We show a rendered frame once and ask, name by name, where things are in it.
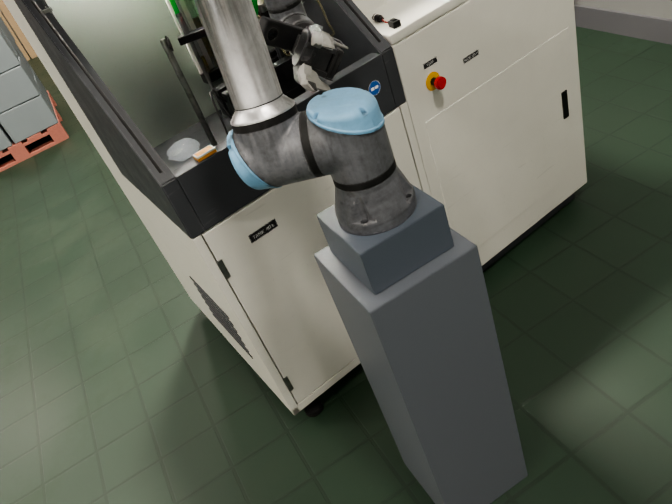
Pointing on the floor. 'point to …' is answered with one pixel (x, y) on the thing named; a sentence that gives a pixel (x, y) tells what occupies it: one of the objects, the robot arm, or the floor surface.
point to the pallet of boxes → (23, 105)
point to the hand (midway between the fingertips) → (318, 66)
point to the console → (497, 115)
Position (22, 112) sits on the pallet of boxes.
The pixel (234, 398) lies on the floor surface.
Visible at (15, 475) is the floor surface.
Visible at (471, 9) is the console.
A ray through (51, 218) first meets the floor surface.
